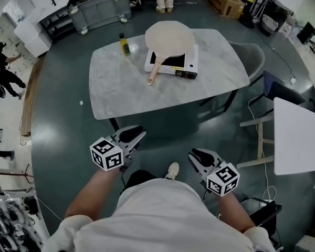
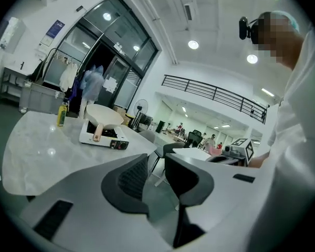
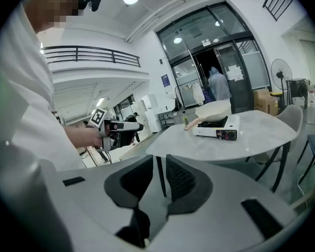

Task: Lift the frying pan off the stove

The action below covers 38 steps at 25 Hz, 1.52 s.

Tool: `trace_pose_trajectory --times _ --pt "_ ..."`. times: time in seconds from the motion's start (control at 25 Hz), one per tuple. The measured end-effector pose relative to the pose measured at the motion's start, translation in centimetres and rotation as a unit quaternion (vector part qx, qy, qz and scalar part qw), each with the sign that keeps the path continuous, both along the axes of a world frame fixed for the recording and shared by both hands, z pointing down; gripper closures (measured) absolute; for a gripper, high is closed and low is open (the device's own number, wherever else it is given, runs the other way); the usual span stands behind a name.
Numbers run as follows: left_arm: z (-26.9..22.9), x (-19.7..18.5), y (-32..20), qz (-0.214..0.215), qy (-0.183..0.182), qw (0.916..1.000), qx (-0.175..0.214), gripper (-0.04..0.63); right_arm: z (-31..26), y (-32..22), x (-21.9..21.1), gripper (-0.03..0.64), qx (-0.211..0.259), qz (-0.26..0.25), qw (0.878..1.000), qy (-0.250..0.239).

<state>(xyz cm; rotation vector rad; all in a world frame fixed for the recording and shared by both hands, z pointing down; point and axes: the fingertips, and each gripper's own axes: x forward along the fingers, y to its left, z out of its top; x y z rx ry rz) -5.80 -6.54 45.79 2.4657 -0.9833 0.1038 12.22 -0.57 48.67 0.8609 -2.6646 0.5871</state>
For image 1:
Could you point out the person's black trousers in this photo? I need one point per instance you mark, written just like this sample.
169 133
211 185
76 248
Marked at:
139 178

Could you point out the beige frying pan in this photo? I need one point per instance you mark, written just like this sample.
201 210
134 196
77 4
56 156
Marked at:
169 39

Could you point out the black box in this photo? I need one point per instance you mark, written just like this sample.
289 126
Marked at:
306 32

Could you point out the black table leg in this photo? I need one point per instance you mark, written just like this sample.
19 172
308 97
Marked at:
229 100
114 124

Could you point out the black glass side table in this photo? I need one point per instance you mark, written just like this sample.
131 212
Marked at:
265 214

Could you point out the white portable stove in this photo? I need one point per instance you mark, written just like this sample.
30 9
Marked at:
190 62

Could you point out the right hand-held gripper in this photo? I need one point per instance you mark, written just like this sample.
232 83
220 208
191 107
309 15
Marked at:
223 178

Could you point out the white plastic jug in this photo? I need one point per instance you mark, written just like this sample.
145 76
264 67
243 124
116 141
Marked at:
286 29

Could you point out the pale wooden table frame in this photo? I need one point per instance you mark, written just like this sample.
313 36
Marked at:
260 140

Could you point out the yellow oil bottle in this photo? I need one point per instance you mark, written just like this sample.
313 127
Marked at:
125 47

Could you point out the white woven basket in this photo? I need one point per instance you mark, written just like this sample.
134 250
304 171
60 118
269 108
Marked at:
270 22

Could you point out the white wall plug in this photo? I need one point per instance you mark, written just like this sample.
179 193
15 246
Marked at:
293 80

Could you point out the person's white shirt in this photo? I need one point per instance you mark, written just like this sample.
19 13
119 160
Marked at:
160 219

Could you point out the large cardboard box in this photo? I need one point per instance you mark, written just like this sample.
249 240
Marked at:
227 5

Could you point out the wooden planks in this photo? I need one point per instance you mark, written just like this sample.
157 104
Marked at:
31 96

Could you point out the person's left forearm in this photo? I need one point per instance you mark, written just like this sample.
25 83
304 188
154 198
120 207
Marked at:
94 190

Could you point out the person's white shoe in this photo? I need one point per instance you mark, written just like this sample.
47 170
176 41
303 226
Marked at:
172 170

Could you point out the black shelf rack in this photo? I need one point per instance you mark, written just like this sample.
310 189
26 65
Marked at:
57 22

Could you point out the grey wheeled cart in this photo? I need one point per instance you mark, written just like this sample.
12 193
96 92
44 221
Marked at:
101 10

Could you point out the white cabinet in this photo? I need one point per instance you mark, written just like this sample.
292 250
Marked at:
32 38

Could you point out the grey padded chair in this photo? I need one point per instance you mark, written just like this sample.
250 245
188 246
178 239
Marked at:
249 58

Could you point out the person's right forearm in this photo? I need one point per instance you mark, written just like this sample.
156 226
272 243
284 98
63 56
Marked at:
236 211

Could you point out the dark blue chair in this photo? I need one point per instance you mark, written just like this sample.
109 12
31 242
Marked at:
281 88

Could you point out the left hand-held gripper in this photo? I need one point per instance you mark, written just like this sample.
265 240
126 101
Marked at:
107 153

